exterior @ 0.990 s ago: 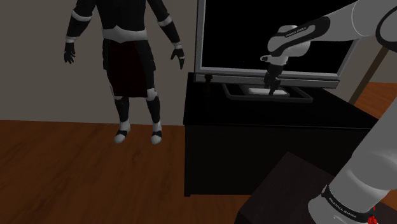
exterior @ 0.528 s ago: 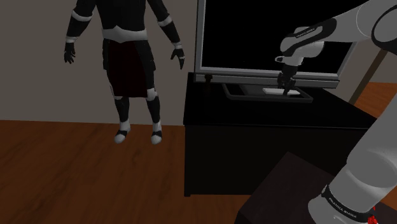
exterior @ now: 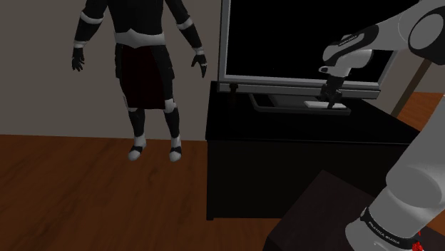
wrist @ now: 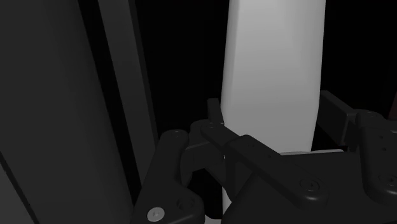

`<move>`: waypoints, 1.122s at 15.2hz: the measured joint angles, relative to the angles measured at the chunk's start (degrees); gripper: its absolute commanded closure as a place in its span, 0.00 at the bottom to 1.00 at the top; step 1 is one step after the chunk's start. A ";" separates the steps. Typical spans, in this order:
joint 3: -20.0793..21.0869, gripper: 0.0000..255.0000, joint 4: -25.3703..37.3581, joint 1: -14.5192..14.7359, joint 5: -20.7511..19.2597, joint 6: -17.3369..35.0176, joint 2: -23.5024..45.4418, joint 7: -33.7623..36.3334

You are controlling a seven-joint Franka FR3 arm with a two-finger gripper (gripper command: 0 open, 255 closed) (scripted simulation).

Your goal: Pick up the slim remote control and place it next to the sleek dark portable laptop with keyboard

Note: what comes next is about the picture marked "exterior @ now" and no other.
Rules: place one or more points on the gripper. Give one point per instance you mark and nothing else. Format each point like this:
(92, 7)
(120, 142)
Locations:
(332, 87)

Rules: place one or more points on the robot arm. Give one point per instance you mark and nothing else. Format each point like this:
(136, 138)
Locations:
(413, 180)

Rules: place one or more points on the white flat rectangular remote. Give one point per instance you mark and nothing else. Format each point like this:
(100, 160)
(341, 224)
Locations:
(314, 104)

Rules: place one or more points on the brown wooden pole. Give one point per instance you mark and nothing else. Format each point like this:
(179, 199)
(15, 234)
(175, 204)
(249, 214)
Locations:
(410, 87)

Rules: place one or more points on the black cabinet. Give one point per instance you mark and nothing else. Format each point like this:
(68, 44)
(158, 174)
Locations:
(299, 167)

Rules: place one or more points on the small black upright object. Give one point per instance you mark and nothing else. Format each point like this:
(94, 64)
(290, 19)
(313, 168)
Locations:
(233, 87)

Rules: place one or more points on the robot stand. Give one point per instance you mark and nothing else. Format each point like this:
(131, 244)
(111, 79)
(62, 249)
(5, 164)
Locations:
(313, 212)

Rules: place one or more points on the black and white armoured figure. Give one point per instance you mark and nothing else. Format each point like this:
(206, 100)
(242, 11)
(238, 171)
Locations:
(142, 73)

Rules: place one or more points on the black television with grey frame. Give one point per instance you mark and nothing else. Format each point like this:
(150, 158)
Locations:
(295, 38)

